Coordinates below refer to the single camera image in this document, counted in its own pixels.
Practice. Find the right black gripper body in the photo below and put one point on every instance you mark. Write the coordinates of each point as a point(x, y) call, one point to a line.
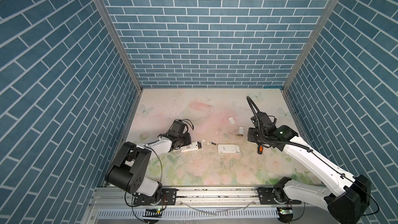
point(255, 136)

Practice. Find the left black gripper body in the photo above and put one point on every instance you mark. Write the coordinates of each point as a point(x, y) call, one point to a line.
point(183, 140)

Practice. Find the orange handled screwdriver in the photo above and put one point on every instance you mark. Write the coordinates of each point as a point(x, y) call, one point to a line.
point(260, 149)

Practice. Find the white remote control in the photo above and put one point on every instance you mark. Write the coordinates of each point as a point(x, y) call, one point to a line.
point(228, 148)
point(192, 147)

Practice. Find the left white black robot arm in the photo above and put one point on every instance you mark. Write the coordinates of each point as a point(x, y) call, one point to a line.
point(128, 169)

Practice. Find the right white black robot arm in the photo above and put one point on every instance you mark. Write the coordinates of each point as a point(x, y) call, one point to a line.
point(345, 196)

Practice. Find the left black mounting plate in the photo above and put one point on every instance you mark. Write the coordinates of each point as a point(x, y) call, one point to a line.
point(165, 196)

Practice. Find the black mounting plate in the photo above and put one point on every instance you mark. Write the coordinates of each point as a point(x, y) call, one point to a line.
point(269, 196)
point(165, 196)

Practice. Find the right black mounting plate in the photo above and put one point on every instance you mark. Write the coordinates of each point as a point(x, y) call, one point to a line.
point(269, 196)

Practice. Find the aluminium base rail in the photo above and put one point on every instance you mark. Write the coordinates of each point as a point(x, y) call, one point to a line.
point(223, 197)

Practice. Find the white perforated cable duct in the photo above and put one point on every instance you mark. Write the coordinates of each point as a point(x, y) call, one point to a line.
point(189, 213)

